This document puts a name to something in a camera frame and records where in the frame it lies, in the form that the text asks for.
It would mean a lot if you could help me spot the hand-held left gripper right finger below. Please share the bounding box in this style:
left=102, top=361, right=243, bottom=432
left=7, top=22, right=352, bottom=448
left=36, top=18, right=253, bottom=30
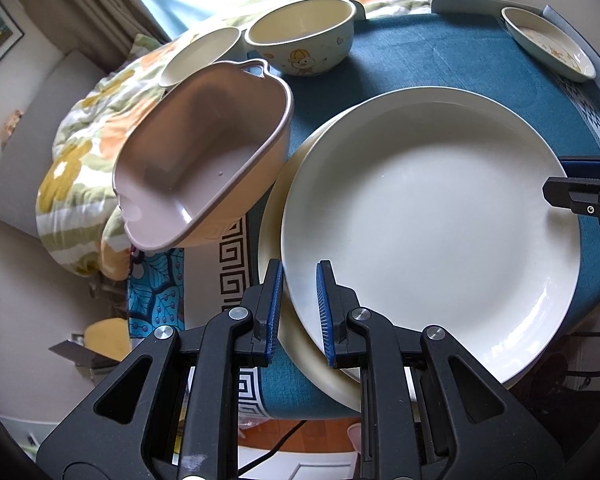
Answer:
left=315, top=260, right=563, bottom=480

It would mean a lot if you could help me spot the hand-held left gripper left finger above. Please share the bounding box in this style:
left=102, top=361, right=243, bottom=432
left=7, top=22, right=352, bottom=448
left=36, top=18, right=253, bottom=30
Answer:
left=35, top=259, right=286, bottom=480

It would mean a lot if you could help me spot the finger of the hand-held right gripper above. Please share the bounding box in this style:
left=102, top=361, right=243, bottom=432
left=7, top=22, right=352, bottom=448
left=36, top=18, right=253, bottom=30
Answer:
left=542, top=176, right=600, bottom=273
left=560, top=142, right=600, bottom=181

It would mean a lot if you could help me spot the large cream plate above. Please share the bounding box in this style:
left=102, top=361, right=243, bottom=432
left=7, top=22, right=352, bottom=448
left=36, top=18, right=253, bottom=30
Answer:
left=257, top=120, right=366, bottom=408

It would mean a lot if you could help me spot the large white plate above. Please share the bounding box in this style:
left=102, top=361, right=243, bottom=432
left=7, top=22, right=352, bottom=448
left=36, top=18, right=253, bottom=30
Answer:
left=280, top=87, right=583, bottom=388

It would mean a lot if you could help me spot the printed shallow dish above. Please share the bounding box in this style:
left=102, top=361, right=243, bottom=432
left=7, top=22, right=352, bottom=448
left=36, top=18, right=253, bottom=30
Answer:
left=501, top=6, right=597, bottom=83

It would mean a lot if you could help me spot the pink rectangular baking dish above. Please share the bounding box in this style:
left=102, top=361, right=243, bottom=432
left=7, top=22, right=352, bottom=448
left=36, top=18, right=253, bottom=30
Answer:
left=111, top=59, right=295, bottom=251

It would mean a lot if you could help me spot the cartoon print bowl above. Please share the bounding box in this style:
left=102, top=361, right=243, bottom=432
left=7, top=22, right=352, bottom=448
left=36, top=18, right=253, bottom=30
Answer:
left=243, top=0, right=357, bottom=77

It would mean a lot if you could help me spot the plain cream bowl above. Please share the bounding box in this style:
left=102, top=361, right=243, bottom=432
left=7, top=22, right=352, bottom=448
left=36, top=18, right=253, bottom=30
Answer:
left=159, top=27, right=243, bottom=88

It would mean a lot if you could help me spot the colourful patterned cloth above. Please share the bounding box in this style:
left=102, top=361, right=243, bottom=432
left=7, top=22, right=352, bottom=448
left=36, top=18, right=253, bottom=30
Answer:
left=127, top=210, right=261, bottom=341

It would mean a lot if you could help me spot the pink plastic cup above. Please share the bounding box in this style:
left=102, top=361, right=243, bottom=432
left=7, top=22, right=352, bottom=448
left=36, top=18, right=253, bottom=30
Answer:
left=347, top=422, right=365, bottom=461

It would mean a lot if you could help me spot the teal tablecloth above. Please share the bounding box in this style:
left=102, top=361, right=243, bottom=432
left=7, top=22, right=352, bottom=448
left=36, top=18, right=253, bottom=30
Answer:
left=182, top=10, right=600, bottom=421

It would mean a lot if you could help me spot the floral blanket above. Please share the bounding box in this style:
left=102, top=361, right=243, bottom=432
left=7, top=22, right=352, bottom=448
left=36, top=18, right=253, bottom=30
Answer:
left=35, top=0, right=481, bottom=281

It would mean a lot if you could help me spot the green patterned pillow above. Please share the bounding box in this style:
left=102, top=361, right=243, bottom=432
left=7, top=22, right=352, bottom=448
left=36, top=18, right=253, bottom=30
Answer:
left=132, top=34, right=167, bottom=61

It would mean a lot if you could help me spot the grey cushion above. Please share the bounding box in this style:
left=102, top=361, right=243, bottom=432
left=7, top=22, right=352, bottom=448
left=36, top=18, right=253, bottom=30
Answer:
left=0, top=50, right=111, bottom=241

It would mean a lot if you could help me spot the small beige figurine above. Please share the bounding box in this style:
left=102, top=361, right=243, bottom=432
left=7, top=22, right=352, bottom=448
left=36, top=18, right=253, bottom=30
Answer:
left=2, top=110, right=23, bottom=148

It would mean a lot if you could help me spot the beige curtain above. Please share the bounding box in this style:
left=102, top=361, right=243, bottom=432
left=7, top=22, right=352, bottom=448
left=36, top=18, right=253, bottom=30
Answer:
left=27, top=0, right=176, bottom=61

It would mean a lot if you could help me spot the black cable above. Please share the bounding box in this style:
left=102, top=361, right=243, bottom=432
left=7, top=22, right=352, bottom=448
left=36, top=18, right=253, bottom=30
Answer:
left=240, top=417, right=308, bottom=480

